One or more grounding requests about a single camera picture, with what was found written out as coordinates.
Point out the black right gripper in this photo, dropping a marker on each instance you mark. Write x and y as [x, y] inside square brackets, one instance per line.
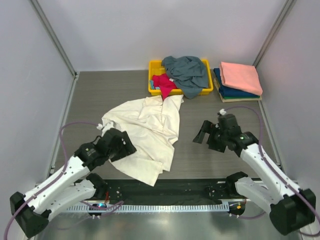
[210, 128]

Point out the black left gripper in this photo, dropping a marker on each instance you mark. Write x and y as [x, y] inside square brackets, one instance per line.
[128, 148]

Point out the cream white t shirt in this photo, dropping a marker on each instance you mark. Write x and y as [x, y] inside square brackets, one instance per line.
[153, 125]

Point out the yellow plastic bin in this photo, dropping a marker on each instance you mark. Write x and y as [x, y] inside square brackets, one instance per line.
[155, 68]

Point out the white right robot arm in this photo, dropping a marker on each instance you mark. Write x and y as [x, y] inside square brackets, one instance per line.
[289, 207]

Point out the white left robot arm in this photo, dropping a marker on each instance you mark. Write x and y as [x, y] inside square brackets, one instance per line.
[72, 183]

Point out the folded navy blue t shirt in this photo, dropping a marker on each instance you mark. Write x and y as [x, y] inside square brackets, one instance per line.
[228, 92]

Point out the grey blue t shirt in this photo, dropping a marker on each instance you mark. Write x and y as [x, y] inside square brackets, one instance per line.
[189, 74]

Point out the magenta red t shirt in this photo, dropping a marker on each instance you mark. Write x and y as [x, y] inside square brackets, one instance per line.
[164, 84]

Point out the folded pink t shirt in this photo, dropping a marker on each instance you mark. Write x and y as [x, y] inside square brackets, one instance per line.
[241, 77]

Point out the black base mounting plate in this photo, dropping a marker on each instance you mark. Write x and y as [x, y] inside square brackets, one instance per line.
[170, 192]

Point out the light blue cloth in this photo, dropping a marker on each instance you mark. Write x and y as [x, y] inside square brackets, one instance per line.
[151, 82]

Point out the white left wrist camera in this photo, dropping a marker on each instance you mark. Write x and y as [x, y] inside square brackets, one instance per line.
[106, 126]

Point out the white slotted cable duct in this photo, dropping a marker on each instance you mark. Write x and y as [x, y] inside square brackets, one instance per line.
[224, 207]

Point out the right aluminium corner post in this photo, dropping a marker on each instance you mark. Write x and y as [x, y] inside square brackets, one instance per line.
[279, 21]

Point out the aluminium corner post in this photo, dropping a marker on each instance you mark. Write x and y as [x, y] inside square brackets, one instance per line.
[279, 21]
[52, 35]

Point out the left aluminium corner post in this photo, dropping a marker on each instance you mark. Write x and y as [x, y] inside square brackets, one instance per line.
[52, 35]

